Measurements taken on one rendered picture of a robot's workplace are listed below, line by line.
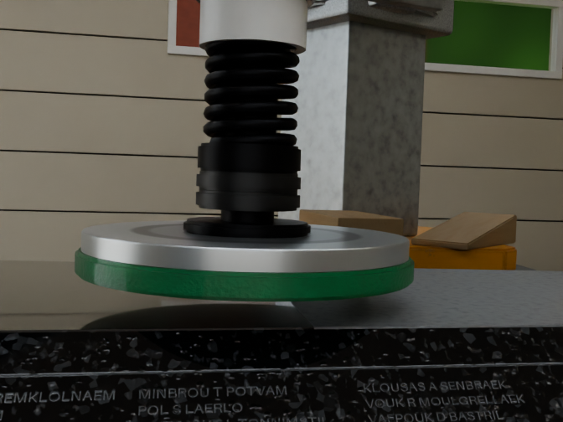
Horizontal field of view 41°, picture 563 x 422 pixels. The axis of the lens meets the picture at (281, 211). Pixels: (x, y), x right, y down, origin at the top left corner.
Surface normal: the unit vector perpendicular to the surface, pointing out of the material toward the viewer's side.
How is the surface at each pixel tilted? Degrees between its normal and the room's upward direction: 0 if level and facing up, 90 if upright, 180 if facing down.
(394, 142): 90
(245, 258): 90
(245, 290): 90
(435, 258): 90
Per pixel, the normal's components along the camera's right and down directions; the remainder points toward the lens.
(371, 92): 0.59, 0.06
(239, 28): -0.25, 0.04
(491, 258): 0.11, 0.06
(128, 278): -0.52, 0.03
